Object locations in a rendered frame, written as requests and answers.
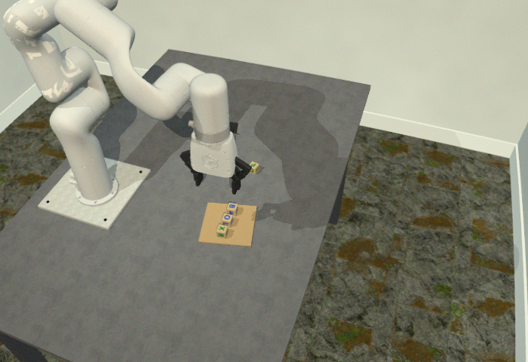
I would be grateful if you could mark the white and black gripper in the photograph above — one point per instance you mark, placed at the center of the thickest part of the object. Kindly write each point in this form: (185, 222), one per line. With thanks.
(218, 159)

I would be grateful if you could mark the wooden letter block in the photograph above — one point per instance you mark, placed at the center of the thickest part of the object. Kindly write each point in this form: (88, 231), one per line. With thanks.
(255, 167)
(232, 209)
(222, 231)
(227, 219)

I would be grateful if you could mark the tan flat mat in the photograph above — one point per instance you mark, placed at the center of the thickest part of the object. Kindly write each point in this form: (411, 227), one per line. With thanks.
(241, 231)

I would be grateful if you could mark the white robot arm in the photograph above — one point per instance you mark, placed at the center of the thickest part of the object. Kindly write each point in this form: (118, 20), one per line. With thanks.
(59, 74)

